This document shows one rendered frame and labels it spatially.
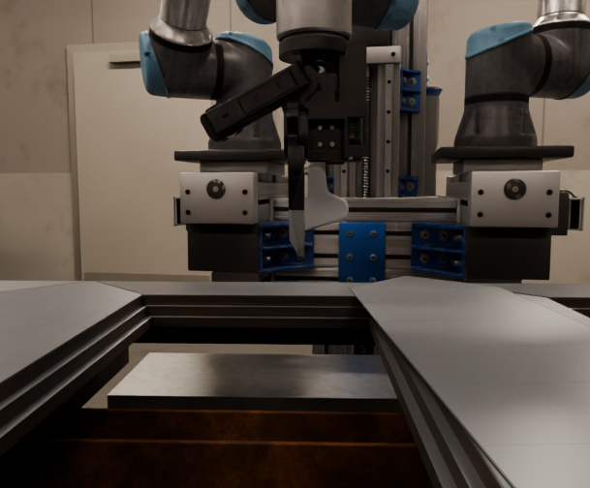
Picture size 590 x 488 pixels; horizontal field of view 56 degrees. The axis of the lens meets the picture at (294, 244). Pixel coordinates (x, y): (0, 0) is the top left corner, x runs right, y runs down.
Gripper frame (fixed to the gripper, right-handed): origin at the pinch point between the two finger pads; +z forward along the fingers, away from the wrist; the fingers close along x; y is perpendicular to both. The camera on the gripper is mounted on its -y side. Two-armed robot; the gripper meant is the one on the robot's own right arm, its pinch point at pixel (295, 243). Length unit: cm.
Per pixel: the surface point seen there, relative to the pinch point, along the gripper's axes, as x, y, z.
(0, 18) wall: 435, -260, -159
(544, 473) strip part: -34.9, 10.9, 6.6
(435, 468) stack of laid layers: -30.2, 7.5, 8.7
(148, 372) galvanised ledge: 27.2, -23.3, 22.3
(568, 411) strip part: -28.4, 14.9, 6.6
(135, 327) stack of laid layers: -2.3, -16.1, 8.2
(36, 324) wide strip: -10.1, -22.3, 6.1
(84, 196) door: 420, -187, -6
